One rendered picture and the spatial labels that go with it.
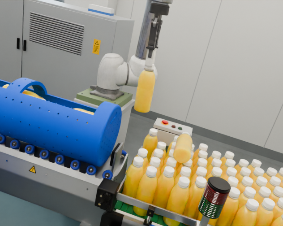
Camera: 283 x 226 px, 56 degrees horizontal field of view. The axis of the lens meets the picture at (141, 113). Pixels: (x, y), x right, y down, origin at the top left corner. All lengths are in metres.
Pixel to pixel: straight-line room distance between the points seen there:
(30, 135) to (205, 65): 2.95
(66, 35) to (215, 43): 1.92
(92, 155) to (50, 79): 2.16
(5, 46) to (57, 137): 2.47
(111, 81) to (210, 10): 2.31
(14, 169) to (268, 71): 3.22
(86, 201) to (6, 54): 2.56
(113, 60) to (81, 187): 0.83
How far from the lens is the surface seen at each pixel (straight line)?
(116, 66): 1.70
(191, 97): 3.91
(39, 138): 1.19
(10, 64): 3.50
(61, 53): 3.03
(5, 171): 1.39
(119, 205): 1.14
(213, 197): 0.76
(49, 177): 1.27
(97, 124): 1.06
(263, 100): 3.90
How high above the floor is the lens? 1.66
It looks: 23 degrees down
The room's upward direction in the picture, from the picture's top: 13 degrees clockwise
